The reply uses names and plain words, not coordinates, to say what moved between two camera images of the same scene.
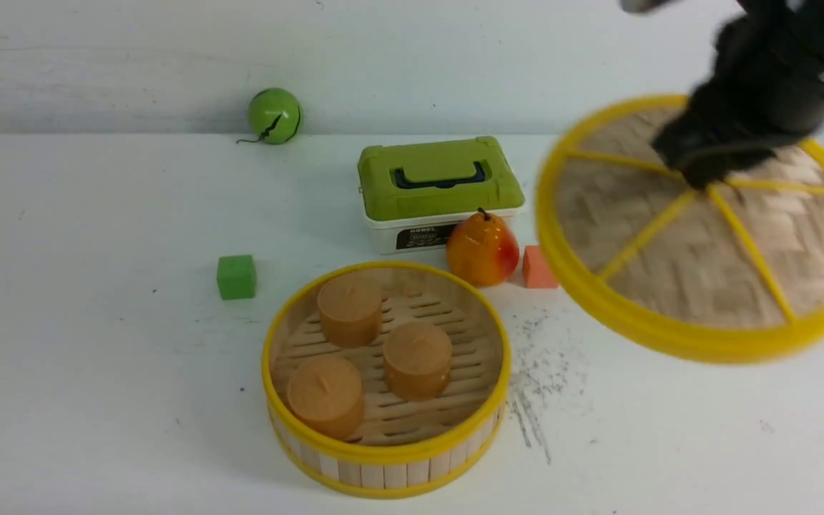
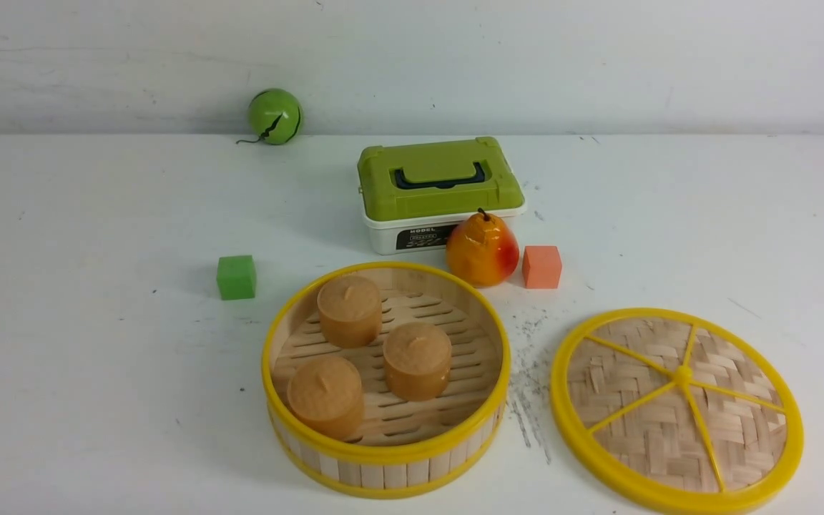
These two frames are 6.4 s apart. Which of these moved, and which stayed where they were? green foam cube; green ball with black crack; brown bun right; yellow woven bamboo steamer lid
Moved: yellow woven bamboo steamer lid
Stayed: brown bun right; green ball with black crack; green foam cube
